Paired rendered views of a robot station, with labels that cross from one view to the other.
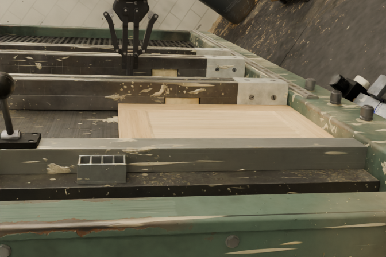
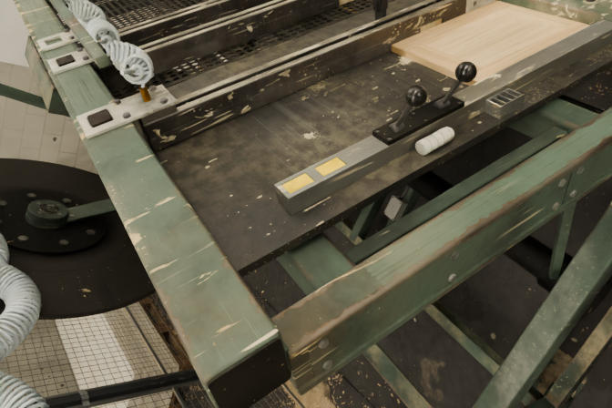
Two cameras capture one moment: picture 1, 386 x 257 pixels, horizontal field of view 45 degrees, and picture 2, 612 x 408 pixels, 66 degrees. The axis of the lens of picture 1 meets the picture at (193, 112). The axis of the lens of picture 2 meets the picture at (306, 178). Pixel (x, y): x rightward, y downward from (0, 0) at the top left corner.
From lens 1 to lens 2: 0.83 m
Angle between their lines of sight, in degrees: 28
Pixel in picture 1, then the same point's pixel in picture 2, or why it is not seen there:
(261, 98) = (480, 2)
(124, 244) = not seen: outside the picture
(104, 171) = (513, 104)
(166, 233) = not seen: outside the picture
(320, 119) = (551, 8)
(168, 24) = not seen: outside the picture
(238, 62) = not seen: outside the picture
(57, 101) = (351, 61)
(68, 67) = (273, 21)
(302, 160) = (590, 48)
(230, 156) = (557, 63)
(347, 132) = (594, 15)
